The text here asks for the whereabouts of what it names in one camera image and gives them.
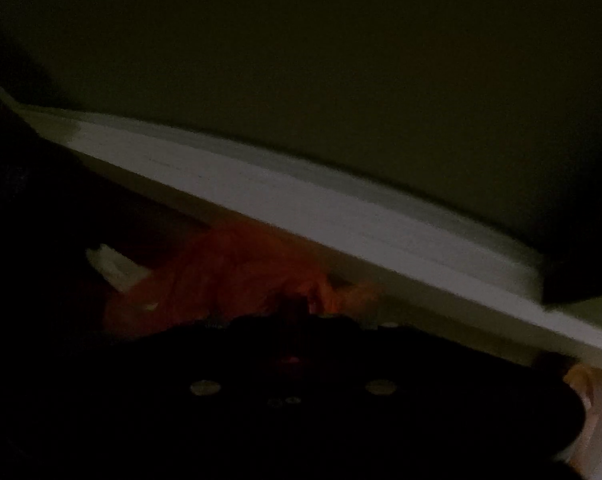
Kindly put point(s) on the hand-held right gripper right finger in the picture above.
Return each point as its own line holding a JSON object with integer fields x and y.
{"x": 351, "y": 345}

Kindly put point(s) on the orange plastic bag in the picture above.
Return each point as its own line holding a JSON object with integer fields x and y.
{"x": 221, "y": 270}

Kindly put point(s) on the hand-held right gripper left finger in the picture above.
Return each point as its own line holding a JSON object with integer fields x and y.
{"x": 251, "y": 340}

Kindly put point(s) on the small white object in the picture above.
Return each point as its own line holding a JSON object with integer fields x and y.
{"x": 113, "y": 265}

